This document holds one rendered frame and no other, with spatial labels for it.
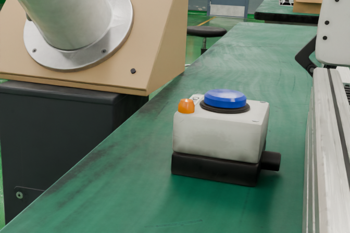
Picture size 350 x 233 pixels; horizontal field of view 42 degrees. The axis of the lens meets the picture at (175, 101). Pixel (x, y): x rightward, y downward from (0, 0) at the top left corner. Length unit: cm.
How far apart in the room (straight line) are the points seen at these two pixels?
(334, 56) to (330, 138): 29
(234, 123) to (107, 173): 13
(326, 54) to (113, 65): 32
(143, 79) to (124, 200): 34
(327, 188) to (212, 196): 18
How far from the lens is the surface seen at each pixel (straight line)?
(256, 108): 44
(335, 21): 58
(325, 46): 58
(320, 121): 34
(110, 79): 71
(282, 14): 263
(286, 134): 57
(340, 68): 88
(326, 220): 21
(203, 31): 363
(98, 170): 44
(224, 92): 44
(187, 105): 41
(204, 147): 41
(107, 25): 76
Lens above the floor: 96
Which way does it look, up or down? 15 degrees down
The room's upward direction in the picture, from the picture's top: 3 degrees clockwise
